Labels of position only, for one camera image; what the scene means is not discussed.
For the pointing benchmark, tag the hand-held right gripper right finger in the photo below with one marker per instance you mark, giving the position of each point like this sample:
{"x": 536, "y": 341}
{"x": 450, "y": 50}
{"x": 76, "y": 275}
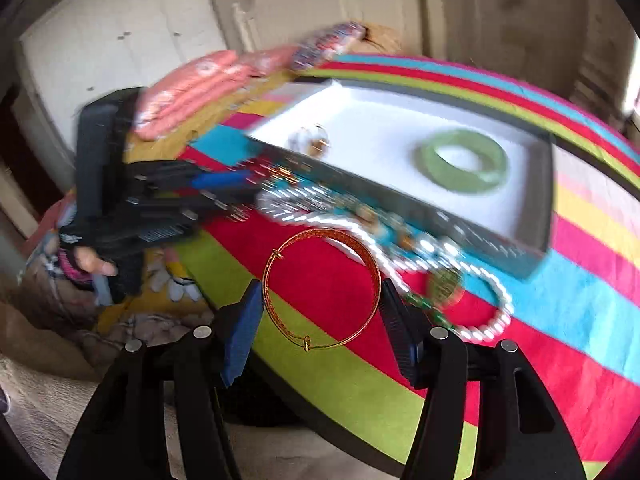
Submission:
{"x": 400, "y": 335}

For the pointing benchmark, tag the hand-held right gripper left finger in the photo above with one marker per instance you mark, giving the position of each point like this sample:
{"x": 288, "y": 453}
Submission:
{"x": 242, "y": 340}

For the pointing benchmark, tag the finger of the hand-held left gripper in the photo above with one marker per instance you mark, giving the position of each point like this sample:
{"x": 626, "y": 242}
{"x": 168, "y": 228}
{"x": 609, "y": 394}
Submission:
{"x": 200, "y": 207}
{"x": 220, "y": 179}

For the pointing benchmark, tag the gold bangle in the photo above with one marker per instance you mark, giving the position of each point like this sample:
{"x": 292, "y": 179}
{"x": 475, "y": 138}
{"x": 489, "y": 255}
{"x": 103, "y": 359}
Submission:
{"x": 306, "y": 346}

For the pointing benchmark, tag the grey box with white lining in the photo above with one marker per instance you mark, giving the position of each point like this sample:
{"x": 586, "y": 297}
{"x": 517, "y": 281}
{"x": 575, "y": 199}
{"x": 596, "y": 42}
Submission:
{"x": 380, "y": 135}

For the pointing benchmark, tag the person's left hand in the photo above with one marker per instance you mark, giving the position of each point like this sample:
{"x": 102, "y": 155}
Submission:
{"x": 92, "y": 264}

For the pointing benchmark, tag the green pendant with green beads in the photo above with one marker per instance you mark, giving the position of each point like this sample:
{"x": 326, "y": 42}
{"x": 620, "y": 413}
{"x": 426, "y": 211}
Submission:
{"x": 445, "y": 287}

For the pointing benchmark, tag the yellow floral bed sheet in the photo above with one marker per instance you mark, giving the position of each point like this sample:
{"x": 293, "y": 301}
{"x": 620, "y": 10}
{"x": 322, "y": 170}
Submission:
{"x": 165, "y": 280}

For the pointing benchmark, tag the pink pillow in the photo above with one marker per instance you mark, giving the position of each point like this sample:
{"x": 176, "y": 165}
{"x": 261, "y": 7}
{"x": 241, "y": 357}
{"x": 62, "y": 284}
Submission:
{"x": 200, "y": 85}

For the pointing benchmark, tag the cream wardrobe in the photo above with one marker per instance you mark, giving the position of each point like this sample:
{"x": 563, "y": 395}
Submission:
{"x": 115, "y": 25}

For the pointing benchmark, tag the green jade bangle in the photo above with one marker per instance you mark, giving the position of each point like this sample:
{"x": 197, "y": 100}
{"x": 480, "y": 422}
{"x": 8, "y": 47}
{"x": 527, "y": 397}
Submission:
{"x": 435, "y": 170}

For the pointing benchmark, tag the round patterned cushion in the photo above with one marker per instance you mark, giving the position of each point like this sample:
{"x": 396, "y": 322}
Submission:
{"x": 325, "y": 45}

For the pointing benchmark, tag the striped colourful blanket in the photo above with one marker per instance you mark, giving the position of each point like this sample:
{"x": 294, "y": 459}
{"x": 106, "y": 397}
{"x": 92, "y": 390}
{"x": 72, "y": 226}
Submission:
{"x": 575, "y": 310}

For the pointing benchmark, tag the yellow floral pillow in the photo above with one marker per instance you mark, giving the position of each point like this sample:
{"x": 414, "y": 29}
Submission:
{"x": 385, "y": 40}

